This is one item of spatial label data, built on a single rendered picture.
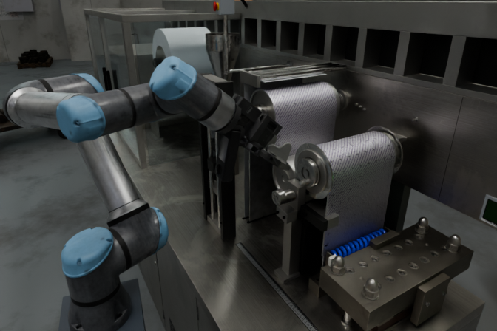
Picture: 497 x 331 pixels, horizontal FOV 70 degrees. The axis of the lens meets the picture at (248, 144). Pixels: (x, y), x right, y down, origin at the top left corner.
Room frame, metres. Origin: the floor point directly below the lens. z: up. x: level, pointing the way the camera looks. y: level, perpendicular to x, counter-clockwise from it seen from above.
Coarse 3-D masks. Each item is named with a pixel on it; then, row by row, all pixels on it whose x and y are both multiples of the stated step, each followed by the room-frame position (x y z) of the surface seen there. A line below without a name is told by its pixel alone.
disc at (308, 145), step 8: (304, 144) 0.84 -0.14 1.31; (312, 144) 0.81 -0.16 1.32; (296, 152) 0.87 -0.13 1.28; (320, 152) 0.79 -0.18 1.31; (296, 160) 0.87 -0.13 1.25; (328, 160) 0.76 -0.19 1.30; (296, 168) 0.86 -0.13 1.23; (328, 168) 0.76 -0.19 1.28; (328, 176) 0.76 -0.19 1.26; (328, 184) 0.75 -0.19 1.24; (320, 192) 0.78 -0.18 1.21; (328, 192) 0.75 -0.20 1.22
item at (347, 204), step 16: (352, 192) 0.80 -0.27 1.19; (368, 192) 0.83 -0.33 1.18; (384, 192) 0.86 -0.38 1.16; (336, 208) 0.77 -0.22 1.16; (352, 208) 0.80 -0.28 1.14; (368, 208) 0.84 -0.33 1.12; (384, 208) 0.87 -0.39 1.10; (352, 224) 0.81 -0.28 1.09; (368, 224) 0.84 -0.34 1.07; (336, 240) 0.78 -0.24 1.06; (352, 240) 0.81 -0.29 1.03
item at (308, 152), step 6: (306, 150) 0.82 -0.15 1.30; (300, 156) 0.84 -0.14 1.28; (306, 156) 0.82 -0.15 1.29; (312, 156) 0.80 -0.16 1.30; (318, 156) 0.79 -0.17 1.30; (318, 162) 0.78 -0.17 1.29; (324, 168) 0.76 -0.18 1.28; (324, 174) 0.76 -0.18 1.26; (324, 180) 0.76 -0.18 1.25; (318, 186) 0.78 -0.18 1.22; (324, 186) 0.76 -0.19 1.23; (312, 192) 0.79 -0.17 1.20; (318, 192) 0.78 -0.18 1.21
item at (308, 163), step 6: (300, 162) 0.82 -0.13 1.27; (306, 162) 0.80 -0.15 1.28; (312, 162) 0.79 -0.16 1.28; (300, 168) 0.82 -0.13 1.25; (306, 168) 0.80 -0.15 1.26; (312, 168) 0.78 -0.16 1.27; (318, 168) 0.78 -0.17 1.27; (300, 174) 0.82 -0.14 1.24; (306, 174) 0.80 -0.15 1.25; (312, 174) 0.78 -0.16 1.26; (318, 174) 0.77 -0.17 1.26; (312, 180) 0.77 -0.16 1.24; (318, 180) 0.77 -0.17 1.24; (306, 186) 0.79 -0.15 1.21; (312, 186) 0.78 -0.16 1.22
